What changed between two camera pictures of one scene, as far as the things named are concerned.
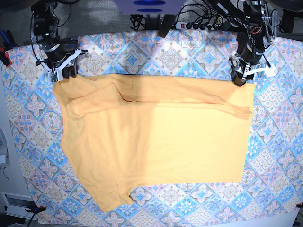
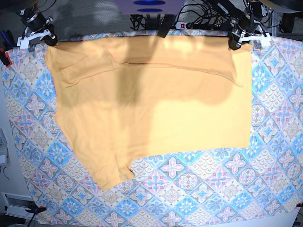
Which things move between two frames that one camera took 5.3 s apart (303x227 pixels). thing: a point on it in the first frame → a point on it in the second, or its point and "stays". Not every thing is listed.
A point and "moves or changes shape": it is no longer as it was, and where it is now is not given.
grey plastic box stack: (4, 152) stays
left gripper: (252, 55) → (249, 19)
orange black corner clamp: (35, 210) stays
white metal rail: (17, 211) stays
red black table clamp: (7, 43) stays
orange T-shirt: (122, 132) moves or changes shape
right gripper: (60, 59) → (34, 20)
